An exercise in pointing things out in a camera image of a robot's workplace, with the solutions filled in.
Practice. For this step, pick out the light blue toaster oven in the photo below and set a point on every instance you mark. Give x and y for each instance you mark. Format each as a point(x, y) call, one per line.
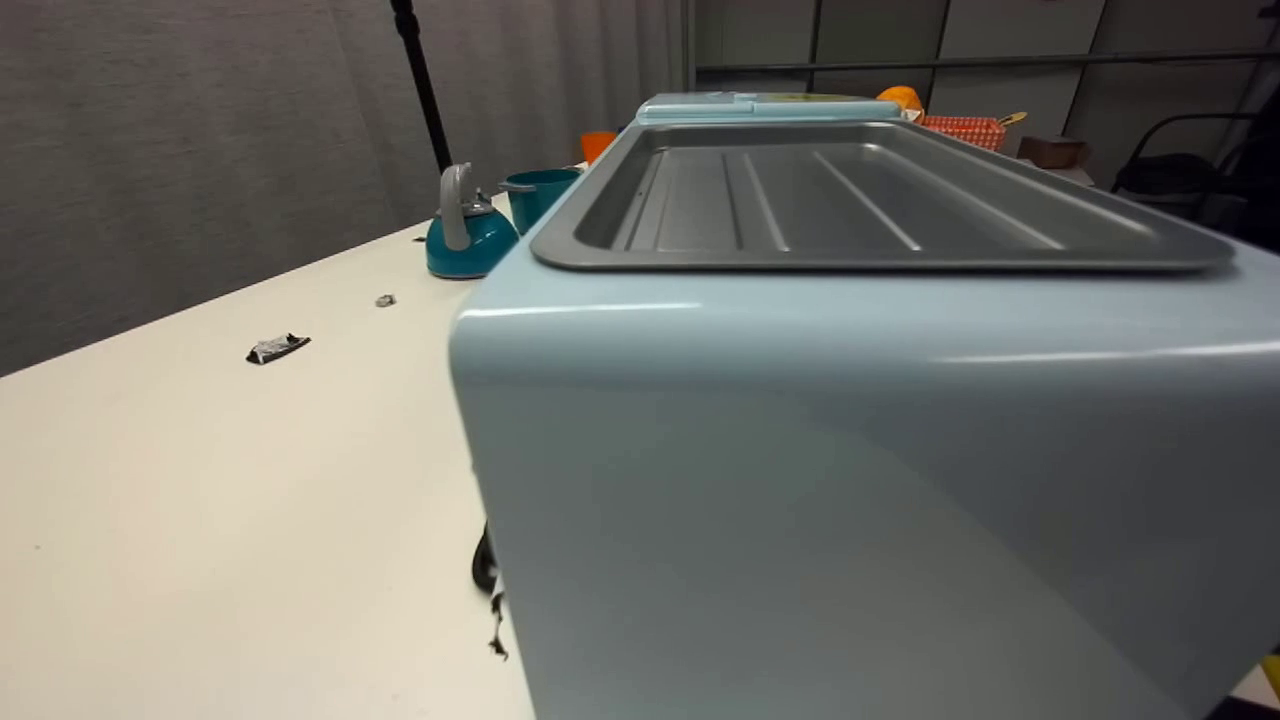
point(801, 507)

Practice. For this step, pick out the teal cup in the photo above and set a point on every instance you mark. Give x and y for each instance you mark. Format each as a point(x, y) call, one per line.
point(538, 196)

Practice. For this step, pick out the orange cup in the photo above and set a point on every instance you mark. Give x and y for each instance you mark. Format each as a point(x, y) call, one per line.
point(594, 144)

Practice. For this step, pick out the grey baking tray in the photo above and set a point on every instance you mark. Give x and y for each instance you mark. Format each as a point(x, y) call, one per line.
point(850, 202)

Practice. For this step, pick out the black tripod pole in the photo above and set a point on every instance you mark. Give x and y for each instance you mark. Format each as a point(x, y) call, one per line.
point(421, 80)

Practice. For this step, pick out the orange ball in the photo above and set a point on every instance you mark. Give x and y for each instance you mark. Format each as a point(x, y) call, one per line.
point(901, 97)

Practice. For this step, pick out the red basket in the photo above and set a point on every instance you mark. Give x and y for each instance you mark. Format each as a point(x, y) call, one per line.
point(970, 131)

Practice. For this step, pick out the brown bowl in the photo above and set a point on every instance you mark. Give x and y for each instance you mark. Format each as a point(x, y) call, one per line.
point(1052, 154)

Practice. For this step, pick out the black chair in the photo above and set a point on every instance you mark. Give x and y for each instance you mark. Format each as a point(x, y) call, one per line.
point(1172, 183)

